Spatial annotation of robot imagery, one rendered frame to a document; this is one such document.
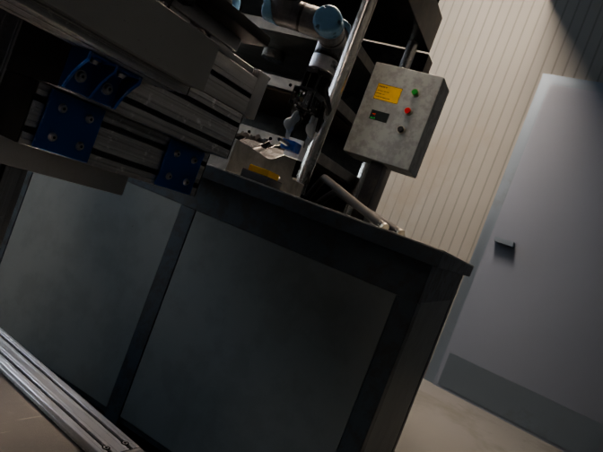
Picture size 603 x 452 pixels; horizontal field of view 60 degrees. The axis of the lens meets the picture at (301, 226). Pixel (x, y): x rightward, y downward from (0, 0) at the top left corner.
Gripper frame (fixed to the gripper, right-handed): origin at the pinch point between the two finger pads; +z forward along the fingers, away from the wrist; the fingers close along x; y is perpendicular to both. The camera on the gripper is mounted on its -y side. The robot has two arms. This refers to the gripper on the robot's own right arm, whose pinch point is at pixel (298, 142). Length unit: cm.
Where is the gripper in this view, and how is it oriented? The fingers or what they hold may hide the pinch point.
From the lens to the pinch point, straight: 151.9
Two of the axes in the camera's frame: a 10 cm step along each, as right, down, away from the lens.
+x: 8.5, 3.4, -4.1
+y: -3.9, -1.2, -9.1
